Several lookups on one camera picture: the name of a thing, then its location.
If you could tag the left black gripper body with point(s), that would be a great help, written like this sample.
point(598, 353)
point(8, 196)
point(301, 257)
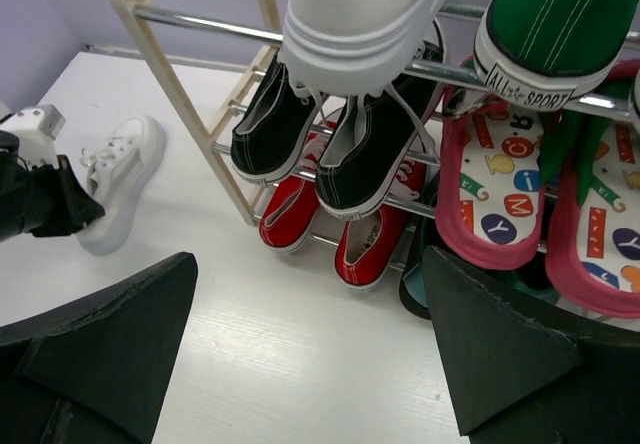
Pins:
point(30, 198)

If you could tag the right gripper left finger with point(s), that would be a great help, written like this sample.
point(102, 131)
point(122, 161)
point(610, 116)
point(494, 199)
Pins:
point(97, 369)

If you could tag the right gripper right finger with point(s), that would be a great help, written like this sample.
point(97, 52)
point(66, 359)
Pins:
point(520, 370)

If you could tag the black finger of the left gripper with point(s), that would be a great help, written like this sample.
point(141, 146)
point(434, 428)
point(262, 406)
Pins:
point(63, 206)

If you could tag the white sneaker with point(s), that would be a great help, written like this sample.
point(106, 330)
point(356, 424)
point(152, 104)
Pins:
point(352, 47)
point(117, 173)

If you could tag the red canvas sneaker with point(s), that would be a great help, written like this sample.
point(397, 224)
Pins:
point(289, 214)
point(367, 244)

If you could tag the black canvas sneaker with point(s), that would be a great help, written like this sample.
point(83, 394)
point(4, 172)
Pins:
point(364, 158)
point(267, 143)

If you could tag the left dark green shoe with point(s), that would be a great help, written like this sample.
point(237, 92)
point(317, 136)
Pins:
point(530, 279)

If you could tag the white metal shoe shelf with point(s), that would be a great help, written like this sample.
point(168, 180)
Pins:
point(135, 16)

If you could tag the right pink patterned slipper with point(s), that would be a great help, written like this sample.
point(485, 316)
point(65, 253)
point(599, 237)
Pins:
point(592, 254)

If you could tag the pink patterned slipper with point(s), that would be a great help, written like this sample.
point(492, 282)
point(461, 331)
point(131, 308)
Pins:
point(490, 199)
point(592, 254)

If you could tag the left pink patterned slipper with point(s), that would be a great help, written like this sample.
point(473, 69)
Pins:
point(490, 199)

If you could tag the left green canvas sneaker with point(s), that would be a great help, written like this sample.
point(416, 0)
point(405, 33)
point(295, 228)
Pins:
point(540, 54)

